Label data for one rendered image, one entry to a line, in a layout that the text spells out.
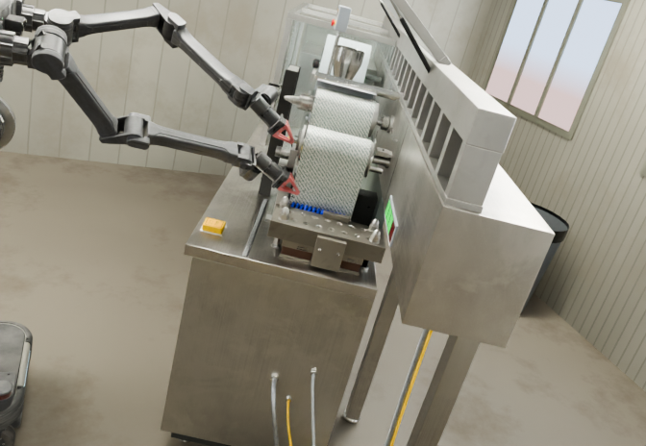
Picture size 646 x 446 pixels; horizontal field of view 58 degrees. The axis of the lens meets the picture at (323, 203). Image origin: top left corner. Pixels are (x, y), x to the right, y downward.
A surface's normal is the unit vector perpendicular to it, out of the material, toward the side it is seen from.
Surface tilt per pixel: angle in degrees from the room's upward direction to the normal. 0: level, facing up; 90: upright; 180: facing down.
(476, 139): 90
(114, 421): 0
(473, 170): 90
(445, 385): 90
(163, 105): 90
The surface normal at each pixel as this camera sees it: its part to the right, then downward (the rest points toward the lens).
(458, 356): -0.04, 0.36
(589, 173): -0.92, -0.09
